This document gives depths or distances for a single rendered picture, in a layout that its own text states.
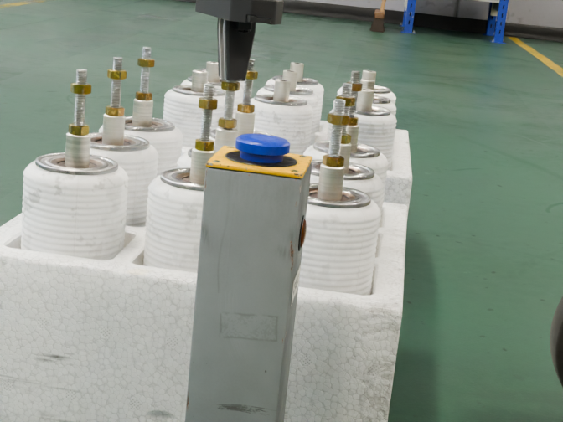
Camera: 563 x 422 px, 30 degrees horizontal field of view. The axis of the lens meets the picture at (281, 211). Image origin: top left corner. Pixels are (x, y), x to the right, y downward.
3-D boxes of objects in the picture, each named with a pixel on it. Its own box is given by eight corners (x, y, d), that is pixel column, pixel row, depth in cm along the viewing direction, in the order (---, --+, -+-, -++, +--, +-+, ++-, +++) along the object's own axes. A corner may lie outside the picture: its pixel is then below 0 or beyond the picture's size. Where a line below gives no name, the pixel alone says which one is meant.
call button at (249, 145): (291, 163, 79) (293, 136, 79) (284, 174, 75) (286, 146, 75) (238, 156, 80) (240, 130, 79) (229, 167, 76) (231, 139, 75)
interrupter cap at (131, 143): (153, 142, 113) (153, 136, 112) (143, 156, 105) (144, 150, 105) (83, 136, 113) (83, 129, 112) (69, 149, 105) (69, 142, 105)
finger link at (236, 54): (219, 79, 104) (224, 16, 103) (248, 80, 106) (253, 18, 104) (224, 81, 103) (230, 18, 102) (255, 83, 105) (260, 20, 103)
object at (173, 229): (253, 361, 103) (271, 182, 99) (204, 393, 95) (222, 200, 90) (169, 337, 107) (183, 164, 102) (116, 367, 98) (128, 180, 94)
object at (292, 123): (303, 219, 158) (317, 100, 153) (298, 236, 148) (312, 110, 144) (240, 212, 158) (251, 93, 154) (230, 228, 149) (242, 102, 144)
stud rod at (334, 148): (323, 181, 95) (333, 98, 93) (333, 181, 95) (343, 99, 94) (327, 183, 94) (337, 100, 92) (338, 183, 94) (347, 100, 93)
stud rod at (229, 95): (229, 143, 107) (235, 69, 105) (219, 142, 107) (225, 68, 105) (231, 141, 108) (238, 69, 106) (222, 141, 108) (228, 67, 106)
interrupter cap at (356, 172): (310, 181, 102) (311, 174, 102) (292, 163, 109) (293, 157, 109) (384, 184, 104) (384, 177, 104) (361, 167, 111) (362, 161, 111)
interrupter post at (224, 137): (210, 161, 107) (213, 129, 106) (214, 156, 109) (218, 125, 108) (233, 163, 106) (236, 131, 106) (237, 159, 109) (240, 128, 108)
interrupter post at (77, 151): (92, 172, 97) (94, 136, 96) (66, 172, 96) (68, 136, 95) (86, 166, 99) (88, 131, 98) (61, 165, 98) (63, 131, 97)
